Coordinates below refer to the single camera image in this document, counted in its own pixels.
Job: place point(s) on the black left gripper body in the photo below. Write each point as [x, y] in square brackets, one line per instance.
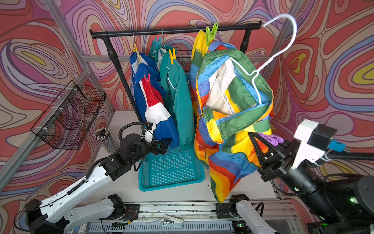
[144, 148]

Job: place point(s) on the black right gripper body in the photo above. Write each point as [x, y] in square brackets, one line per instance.
[278, 165]

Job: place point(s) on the purple clothespin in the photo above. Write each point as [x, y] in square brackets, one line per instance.
[272, 139]

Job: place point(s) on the rainbow patchwork jacket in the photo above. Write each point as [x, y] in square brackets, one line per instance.
[230, 102]

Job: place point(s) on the green clothespin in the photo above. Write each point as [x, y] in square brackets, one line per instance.
[211, 33]

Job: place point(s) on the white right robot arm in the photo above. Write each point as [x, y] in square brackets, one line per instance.
[344, 206]

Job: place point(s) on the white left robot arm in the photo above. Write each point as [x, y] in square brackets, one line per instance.
[58, 214]

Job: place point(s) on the teal plastic basket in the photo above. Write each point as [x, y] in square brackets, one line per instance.
[175, 168]

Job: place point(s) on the clear pencil cup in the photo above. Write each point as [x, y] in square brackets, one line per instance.
[104, 137]

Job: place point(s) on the blue white red jacket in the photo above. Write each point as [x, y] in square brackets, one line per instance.
[149, 100]

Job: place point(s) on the teal green jacket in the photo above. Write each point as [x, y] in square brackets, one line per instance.
[177, 100]

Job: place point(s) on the red clothespin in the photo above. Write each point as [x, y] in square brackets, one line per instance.
[146, 80]

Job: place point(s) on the yellow clothespin on blue jacket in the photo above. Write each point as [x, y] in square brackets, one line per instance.
[135, 50]

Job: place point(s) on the black clothes rack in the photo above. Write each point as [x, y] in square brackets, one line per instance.
[113, 56]

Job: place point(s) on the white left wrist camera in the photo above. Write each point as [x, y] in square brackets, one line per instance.
[148, 128]

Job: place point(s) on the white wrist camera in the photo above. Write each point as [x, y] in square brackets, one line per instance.
[148, 128]
[316, 141]

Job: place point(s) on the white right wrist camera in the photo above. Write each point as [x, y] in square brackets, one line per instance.
[316, 141]

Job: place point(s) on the black wire basket left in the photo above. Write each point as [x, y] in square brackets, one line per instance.
[71, 120]

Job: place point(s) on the black wire basket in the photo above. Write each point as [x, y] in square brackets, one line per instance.
[184, 59]
[71, 120]

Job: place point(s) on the black wire basket rear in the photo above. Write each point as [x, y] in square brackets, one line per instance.
[184, 59]

